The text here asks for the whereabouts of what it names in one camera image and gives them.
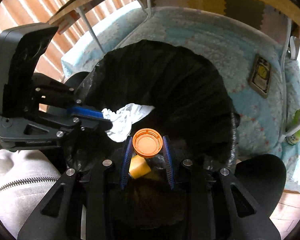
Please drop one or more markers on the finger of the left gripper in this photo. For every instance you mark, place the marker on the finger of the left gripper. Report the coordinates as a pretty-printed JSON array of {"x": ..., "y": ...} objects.
[
  {"x": 93, "y": 123},
  {"x": 85, "y": 112}
]

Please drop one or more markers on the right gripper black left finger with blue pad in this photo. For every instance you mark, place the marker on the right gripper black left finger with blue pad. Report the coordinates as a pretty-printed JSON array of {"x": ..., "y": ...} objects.
[{"x": 58, "y": 215}]

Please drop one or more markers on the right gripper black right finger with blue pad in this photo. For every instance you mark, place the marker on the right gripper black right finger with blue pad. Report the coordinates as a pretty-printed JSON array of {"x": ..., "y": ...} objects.
[{"x": 217, "y": 205}]

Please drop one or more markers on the white tissue paper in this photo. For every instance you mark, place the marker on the white tissue paper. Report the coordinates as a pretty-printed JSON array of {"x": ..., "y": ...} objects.
[{"x": 124, "y": 118}]

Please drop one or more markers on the orange plastic bottle cap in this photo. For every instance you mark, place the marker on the orange plastic bottle cap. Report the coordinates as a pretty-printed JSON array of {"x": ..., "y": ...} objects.
[{"x": 147, "y": 142}]

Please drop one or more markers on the black trash bag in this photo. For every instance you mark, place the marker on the black trash bag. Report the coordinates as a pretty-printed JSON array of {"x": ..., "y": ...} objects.
[{"x": 192, "y": 108}]

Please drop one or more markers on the yellow cap in bag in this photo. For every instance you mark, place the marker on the yellow cap in bag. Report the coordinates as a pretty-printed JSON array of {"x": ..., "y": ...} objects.
[{"x": 138, "y": 167}]

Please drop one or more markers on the grey zippered jacket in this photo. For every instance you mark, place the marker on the grey zippered jacket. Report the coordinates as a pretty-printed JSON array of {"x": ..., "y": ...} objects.
[{"x": 25, "y": 177}]

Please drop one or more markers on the green plastic bottle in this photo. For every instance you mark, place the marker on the green plastic bottle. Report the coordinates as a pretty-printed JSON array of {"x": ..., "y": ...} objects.
[{"x": 293, "y": 132}]

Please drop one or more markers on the small framed card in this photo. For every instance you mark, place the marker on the small framed card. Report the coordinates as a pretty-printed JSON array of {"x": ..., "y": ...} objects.
[{"x": 260, "y": 76}]

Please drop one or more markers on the light blue bed sheet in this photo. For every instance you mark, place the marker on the light blue bed sheet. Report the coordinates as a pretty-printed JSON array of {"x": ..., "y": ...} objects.
[{"x": 231, "y": 47}]

